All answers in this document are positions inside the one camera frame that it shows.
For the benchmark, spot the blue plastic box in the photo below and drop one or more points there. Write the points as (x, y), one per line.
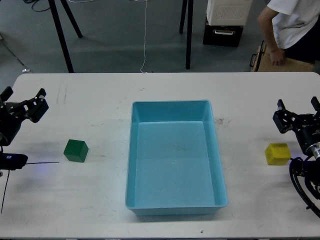
(174, 162)

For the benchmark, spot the black cable tie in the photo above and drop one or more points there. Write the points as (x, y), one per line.
(32, 186)

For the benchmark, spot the person in white shirt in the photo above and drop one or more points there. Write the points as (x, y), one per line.
(294, 26)

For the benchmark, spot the black table leg rear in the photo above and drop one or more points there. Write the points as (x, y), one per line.
(183, 16)

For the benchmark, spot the black table leg slanted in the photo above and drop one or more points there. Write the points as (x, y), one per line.
(72, 18)

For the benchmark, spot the black table leg left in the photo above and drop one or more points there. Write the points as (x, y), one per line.
(60, 34)

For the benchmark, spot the green cube block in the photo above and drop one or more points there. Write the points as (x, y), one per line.
(76, 150)

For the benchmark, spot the yellow cube block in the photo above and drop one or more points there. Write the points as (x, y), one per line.
(277, 154)

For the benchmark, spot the person's hand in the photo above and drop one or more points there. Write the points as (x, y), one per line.
(277, 57)

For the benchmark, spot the black table leg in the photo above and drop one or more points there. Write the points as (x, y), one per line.
(60, 34)
(190, 7)
(183, 16)

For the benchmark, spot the black table leg right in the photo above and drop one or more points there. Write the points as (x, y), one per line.
(190, 7)

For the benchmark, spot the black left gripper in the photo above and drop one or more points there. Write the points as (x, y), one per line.
(13, 114)

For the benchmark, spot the black drawer box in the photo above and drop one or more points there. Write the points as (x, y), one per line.
(222, 35)

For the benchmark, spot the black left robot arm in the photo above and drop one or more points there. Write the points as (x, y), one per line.
(11, 161)

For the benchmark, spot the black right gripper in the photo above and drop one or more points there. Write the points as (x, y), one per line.
(305, 126)

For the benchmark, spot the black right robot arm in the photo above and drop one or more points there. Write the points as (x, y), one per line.
(309, 169)

